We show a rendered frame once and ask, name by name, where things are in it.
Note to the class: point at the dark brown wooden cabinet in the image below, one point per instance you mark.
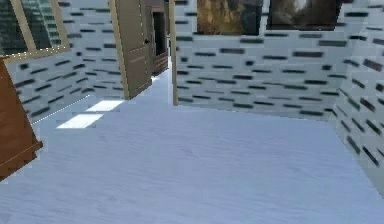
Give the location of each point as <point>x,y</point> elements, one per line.
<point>159,40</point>

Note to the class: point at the beige room door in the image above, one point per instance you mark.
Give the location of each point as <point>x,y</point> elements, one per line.
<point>133,50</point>

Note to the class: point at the brown wooden cupboard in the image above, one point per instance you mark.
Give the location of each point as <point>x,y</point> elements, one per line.
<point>13,133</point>

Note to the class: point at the brown framed wall picture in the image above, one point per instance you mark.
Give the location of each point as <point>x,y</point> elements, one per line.
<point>228,16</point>

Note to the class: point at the dark framed wall picture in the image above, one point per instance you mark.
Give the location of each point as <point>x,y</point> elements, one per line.
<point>301,15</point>

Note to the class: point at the window with beige frame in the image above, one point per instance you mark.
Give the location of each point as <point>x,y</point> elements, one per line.
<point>30,26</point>

